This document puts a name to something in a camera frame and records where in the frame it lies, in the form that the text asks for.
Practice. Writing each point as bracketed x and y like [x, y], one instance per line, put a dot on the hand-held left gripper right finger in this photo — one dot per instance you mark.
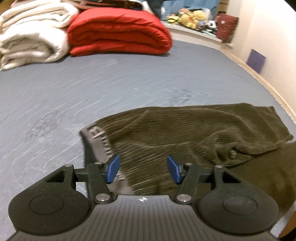
[174, 168]

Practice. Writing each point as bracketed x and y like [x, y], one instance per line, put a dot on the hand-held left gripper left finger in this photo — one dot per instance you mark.
[113, 168]

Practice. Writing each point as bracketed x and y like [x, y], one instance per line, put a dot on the grey quilted bed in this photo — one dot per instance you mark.
[115, 81]

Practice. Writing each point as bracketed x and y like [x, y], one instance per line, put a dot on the purple board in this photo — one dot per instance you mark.
[256, 60]

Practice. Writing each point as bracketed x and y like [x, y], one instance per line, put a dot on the red folded quilt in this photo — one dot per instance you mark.
[120, 32]

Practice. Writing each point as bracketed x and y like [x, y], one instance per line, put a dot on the white window ledge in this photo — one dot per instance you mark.
[196, 33]

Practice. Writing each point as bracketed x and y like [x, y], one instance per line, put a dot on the panda plush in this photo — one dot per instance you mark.
[211, 25]

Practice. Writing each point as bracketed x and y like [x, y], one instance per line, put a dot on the yellow bear plush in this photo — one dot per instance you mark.
[187, 19]

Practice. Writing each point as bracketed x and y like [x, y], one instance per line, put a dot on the dark red pillow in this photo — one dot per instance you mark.
[226, 27]

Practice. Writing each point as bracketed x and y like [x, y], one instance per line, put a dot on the yellow duck plush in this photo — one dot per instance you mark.
[200, 16]

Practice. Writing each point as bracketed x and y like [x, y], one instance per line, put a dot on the white folded blanket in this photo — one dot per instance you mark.
[30, 34]

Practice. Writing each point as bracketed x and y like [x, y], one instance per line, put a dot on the brown edged folded cloth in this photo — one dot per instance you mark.
[104, 4]

